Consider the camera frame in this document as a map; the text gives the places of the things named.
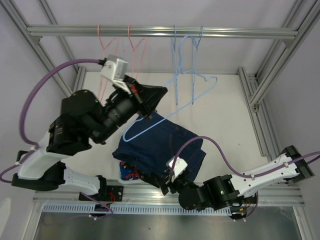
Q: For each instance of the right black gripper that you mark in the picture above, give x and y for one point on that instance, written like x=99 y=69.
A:
x=169 y=183

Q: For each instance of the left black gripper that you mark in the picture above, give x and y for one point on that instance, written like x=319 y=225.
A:
x=144 y=98

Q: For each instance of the black white patterned trousers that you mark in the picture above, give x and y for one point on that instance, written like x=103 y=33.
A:
x=150 y=179

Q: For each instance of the blue hanger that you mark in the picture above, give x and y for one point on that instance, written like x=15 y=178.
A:
x=174 y=62
x=196 y=65
x=180 y=72

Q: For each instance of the white plastic basket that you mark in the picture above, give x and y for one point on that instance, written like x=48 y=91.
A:
x=127 y=182

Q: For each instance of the navy blue trousers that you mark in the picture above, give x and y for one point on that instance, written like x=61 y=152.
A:
x=150 y=151

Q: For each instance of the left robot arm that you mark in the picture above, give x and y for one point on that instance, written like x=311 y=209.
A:
x=83 y=119

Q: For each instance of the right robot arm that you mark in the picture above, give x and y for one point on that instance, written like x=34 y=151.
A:
x=290 y=165

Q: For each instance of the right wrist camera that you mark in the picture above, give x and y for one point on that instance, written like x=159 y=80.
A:
x=177 y=167

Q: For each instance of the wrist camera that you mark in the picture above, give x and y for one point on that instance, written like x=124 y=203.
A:
x=177 y=167
x=114 y=70

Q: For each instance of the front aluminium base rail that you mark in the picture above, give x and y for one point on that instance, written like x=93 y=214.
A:
x=279 y=195

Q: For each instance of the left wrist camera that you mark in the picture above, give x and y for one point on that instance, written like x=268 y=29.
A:
x=114 y=70

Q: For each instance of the white slotted cable duct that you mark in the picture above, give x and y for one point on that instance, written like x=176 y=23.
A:
x=130 y=209

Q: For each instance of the aluminium hanging rail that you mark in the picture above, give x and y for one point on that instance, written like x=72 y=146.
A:
x=56 y=30

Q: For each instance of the right aluminium frame struts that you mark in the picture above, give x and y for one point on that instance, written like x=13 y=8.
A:
x=303 y=16

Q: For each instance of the aluminium frame struts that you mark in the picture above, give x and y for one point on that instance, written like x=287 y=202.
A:
x=303 y=16
x=34 y=42

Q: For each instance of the left aluminium frame struts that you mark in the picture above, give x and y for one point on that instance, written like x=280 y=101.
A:
x=34 y=42

